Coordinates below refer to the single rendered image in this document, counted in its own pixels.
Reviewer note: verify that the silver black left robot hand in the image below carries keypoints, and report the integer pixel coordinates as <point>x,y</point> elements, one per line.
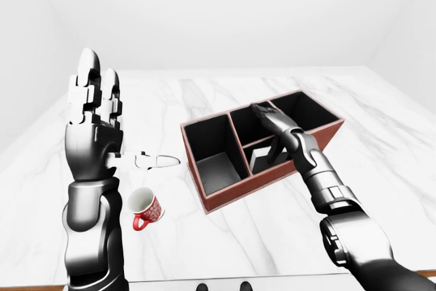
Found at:
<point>85,148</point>

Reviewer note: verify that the white grey book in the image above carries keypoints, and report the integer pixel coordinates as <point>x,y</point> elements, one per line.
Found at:
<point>259,161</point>

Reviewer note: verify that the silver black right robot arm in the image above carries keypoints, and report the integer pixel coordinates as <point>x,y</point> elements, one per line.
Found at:
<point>351,233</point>

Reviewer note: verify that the small dark rounded shape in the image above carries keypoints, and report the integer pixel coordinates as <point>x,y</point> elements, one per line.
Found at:
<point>202,287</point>
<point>246,286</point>

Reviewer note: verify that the red white patterned mug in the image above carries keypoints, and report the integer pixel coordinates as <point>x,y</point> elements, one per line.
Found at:
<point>150,207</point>

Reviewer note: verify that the red-brown desk caddy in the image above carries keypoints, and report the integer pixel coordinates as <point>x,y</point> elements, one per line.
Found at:
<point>225,188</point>

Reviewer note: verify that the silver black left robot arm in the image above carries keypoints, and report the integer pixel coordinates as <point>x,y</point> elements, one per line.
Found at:
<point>88,209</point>

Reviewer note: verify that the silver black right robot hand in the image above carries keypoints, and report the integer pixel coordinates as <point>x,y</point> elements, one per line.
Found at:
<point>281,127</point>

